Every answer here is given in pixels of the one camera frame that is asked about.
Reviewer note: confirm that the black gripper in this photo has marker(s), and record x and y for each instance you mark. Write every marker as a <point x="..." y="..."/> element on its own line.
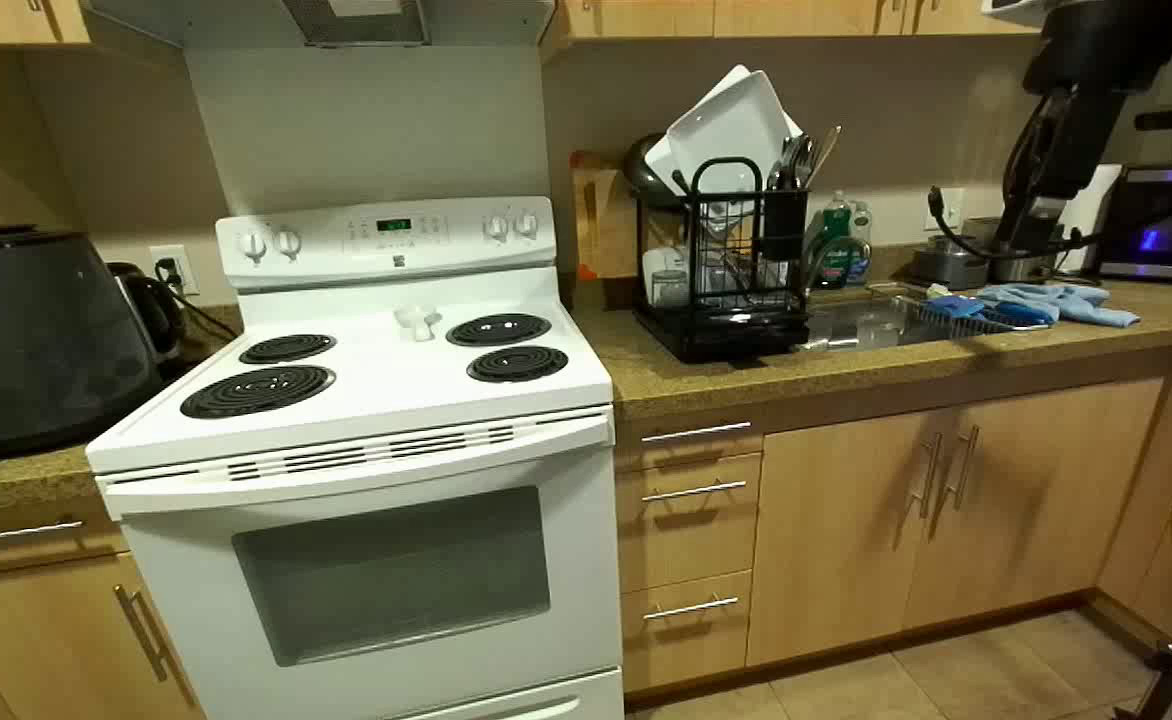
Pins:
<point x="1111" y="40"/>

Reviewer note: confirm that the steel container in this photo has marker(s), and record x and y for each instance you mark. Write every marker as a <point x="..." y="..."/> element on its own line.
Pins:
<point x="1032" y="253"/>

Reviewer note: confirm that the white square plate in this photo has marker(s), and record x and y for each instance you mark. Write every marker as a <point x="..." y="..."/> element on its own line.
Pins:
<point x="666" y="167"/>
<point x="747" y="125"/>

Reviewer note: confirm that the steel pot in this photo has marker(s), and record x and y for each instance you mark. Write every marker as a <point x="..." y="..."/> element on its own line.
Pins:
<point x="951" y="267"/>

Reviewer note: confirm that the white paper towel roll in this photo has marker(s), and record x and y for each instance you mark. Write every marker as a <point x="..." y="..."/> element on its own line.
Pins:
<point x="1097" y="213"/>

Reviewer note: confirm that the wooden upper cabinet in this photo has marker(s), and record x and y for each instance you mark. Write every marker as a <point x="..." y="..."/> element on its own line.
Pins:
<point x="8" y="18"/>
<point x="768" y="18"/>

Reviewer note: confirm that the clear drinking glass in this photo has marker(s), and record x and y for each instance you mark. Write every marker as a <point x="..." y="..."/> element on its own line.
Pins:
<point x="882" y="327"/>

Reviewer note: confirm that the black toaster oven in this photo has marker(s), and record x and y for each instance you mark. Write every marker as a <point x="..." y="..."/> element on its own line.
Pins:
<point x="1165" y="220"/>

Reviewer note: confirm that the wooden cabinet door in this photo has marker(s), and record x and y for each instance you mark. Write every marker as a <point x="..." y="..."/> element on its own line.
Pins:
<point x="1048" y="493"/>
<point x="830" y="546"/>

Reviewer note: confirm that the green dish soap bottle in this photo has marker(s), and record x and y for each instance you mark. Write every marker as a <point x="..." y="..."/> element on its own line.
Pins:
<point x="843" y="244"/>

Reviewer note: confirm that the white wall outlet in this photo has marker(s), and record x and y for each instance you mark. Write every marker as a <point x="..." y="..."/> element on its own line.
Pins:
<point x="169" y="270"/>

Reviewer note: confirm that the stainless steel sink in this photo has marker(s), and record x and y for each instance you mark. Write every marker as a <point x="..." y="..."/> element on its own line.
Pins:
<point x="830" y="321"/>

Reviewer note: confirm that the small glass shaker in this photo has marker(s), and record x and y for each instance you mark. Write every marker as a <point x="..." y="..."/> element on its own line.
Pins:
<point x="416" y="321"/>

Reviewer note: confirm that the black electric kettle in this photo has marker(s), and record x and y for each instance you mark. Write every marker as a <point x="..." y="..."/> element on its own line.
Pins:
<point x="149" y="313"/>

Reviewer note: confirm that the black utensil caddy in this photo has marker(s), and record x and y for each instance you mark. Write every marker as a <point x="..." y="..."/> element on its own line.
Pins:
<point x="780" y="227"/>

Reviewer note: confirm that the wooden cooking spoon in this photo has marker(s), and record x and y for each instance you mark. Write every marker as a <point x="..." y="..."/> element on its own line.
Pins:
<point x="826" y="152"/>

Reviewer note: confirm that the wooden corner cabinet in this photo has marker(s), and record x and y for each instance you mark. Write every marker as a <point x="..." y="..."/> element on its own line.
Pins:
<point x="1159" y="453"/>

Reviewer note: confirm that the white electric stove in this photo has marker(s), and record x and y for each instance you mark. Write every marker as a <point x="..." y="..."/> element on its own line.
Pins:
<point x="386" y="403"/>

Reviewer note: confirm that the shallow wooden cabinet drawer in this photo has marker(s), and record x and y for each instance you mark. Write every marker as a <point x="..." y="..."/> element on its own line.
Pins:
<point x="688" y="458"/>

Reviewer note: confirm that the blue cloth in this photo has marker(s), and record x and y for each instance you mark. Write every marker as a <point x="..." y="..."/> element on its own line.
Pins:
<point x="1036" y="305"/>

